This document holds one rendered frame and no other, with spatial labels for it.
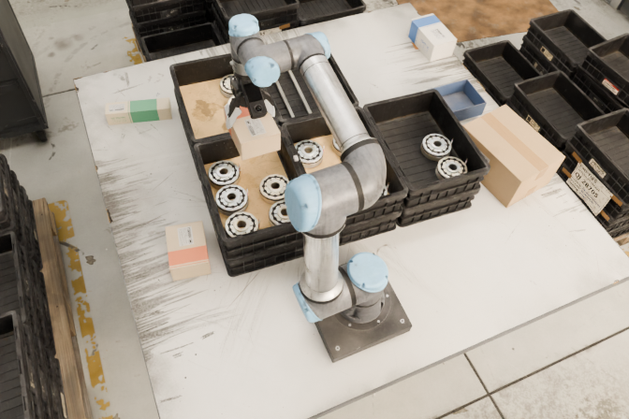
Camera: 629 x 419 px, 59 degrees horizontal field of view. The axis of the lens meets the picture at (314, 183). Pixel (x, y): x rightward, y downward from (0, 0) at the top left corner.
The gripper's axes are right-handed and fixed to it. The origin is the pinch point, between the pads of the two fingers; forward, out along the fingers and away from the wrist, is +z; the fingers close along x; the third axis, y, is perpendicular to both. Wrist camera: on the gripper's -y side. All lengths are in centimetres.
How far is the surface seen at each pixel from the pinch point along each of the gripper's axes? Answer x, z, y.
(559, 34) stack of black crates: -207, 72, 69
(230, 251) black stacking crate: 16.6, 22.9, -25.4
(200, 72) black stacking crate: 3, 22, 52
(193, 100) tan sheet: 9, 27, 43
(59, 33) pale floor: 57, 108, 216
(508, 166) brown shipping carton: -83, 24, -28
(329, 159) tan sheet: -27.1, 26.9, -1.0
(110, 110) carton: 38, 33, 56
